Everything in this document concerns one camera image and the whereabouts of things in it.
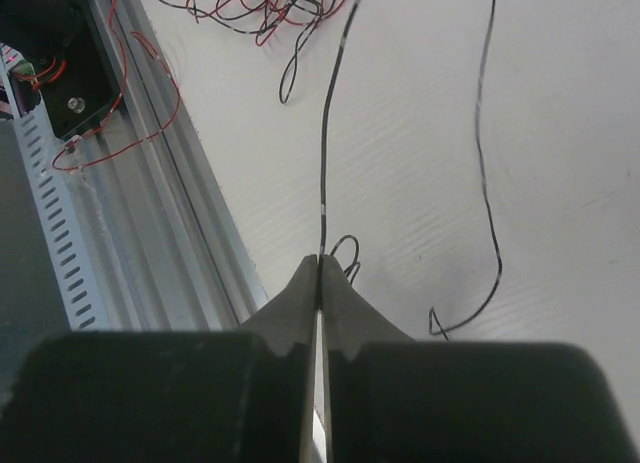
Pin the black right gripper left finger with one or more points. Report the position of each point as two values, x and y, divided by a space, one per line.
241 395

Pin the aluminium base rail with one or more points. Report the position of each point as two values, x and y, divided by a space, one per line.
170 255

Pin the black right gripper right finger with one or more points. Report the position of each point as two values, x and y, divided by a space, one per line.
391 398

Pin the white slotted cable duct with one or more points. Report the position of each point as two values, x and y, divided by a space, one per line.
67 249

